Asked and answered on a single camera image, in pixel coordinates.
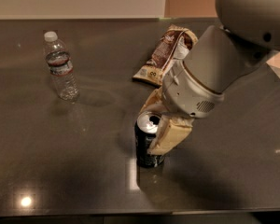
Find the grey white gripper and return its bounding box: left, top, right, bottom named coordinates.
left=139, top=61, right=224, bottom=155

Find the dark blue pepsi can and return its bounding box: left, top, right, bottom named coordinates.
left=134, top=111, right=164, bottom=168

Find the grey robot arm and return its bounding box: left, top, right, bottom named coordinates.
left=141, top=0, right=280, bottom=155

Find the clear plastic water bottle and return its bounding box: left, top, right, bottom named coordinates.
left=44, top=31, right=79, bottom=101

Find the brown chip bag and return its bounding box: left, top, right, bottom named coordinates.
left=133, top=24, right=198, bottom=87

